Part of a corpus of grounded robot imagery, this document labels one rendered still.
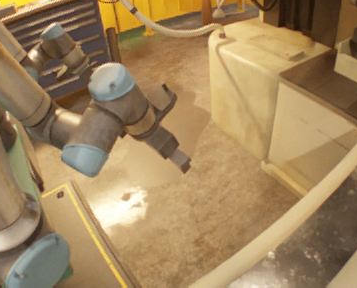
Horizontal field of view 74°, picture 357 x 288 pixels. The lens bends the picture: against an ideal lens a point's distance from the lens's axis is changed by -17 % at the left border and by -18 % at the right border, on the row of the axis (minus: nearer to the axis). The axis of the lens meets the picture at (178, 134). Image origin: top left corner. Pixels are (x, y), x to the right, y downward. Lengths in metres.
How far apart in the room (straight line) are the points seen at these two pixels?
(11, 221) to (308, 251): 0.51
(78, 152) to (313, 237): 0.47
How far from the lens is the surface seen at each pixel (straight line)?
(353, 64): 0.89
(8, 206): 0.36
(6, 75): 0.46
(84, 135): 0.45
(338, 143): 1.28
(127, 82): 0.47
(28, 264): 0.39
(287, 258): 0.56
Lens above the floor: 1.23
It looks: 40 degrees down
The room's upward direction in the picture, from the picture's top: 7 degrees counter-clockwise
